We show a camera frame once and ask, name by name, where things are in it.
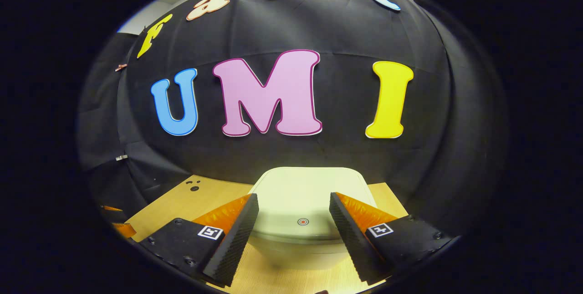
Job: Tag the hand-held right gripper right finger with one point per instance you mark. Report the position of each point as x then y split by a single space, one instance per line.
350 244

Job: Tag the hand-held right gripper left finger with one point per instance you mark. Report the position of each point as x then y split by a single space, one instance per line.
237 239

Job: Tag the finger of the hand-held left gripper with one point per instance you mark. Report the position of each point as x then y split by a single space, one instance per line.
125 230
114 214

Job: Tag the pale green desktop garbage bin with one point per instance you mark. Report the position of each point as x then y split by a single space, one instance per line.
296 193

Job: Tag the white cloth clip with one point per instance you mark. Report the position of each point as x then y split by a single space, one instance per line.
122 157

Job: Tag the pink cloth clip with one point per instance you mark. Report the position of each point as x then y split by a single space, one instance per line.
121 67

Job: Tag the black backdrop cloth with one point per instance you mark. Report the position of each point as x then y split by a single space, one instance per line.
319 25

